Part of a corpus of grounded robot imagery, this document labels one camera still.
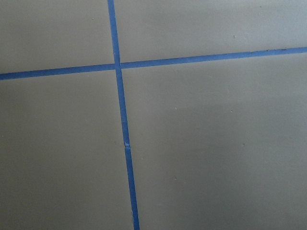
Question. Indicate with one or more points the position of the brown paper table cover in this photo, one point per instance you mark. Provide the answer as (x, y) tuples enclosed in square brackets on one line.
[(153, 114)]

